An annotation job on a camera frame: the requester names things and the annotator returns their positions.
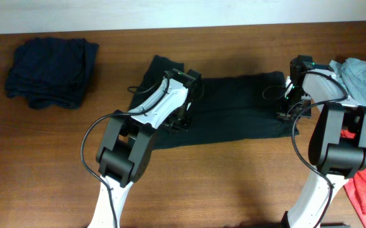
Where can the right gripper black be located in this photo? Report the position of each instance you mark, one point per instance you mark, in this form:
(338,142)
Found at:
(283,113)

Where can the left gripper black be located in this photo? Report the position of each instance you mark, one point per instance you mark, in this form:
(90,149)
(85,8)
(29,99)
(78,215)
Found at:
(186,123)

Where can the black Nike t-shirt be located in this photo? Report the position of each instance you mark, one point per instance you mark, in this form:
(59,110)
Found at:
(232,109)

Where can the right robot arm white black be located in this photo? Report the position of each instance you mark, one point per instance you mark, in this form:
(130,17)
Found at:
(337,148)

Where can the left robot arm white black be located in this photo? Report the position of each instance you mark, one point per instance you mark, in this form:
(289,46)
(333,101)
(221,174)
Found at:
(125,150)

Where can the folded navy blue garment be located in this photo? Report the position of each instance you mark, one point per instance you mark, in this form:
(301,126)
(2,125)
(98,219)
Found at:
(52,71)

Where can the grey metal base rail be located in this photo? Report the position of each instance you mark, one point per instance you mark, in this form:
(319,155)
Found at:
(335,225)

